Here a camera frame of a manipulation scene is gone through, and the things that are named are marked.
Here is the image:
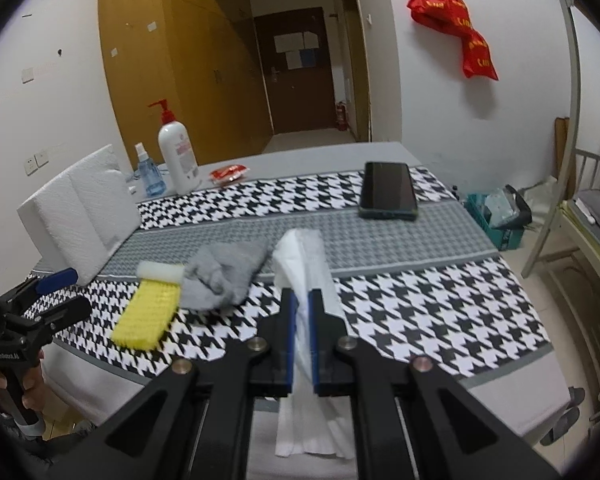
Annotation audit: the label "blue spray bottle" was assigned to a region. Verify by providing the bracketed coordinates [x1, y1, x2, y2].
[134, 142, 167, 197]

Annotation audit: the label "dark brown door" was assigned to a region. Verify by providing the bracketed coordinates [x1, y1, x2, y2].
[253, 7, 337, 135]

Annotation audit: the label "grey sock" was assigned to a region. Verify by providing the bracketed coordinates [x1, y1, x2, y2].
[180, 237, 272, 311]

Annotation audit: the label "white wall socket panel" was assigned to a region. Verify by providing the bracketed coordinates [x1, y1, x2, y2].
[25, 147, 51, 176]

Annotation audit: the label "wooden side door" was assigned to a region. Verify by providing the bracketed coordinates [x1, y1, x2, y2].
[340, 0, 371, 143]

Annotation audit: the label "wooden wardrobe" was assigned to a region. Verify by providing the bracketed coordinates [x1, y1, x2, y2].
[97, 0, 273, 173]

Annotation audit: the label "red snack packet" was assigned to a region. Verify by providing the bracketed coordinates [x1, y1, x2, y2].
[210, 163, 250, 185]

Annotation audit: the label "white pump lotion bottle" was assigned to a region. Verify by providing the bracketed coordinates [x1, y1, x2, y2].
[147, 99, 202, 195]

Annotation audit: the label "green plastic crate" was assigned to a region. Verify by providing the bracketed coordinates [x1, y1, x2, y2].
[465, 185, 533, 252]

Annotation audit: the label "person's left hand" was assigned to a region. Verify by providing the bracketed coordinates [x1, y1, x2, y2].
[22, 352, 48, 413]

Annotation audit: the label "wooden boards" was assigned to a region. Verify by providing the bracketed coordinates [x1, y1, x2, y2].
[554, 117, 571, 181]

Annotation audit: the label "houndstooth blanket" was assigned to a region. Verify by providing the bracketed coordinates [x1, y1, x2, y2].
[25, 164, 553, 378]

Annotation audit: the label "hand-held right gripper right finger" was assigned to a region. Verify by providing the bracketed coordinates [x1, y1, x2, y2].
[307, 287, 563, 480]

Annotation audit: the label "black smartphone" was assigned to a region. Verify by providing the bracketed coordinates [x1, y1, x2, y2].
[358, 161, 419, 221]

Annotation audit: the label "grey slipper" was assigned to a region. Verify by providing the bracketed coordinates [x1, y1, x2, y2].
[540, 407, 581, 447]
[562, 387, 586, 411]

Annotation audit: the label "red printed bag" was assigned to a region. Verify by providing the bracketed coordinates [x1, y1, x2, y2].
[407, 0, 473, 33]
[461, 27, 499, 81]

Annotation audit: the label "white foam box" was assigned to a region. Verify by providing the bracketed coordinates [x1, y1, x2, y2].
[17, 144, 142, 286]

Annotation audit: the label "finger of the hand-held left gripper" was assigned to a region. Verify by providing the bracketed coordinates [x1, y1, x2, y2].
[0, 267, 79, 311]
[7, 296, 92, 336]

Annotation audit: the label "white metal bunk bed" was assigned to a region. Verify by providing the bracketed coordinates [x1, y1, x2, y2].
[522, 0, 600, 411]

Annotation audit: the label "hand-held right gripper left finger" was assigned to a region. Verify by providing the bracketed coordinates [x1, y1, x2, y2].
[47, 287, 297, 480]

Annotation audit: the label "yellow cleaning sponge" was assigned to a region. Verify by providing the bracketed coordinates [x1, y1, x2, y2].
[111, 261, 186, 352]

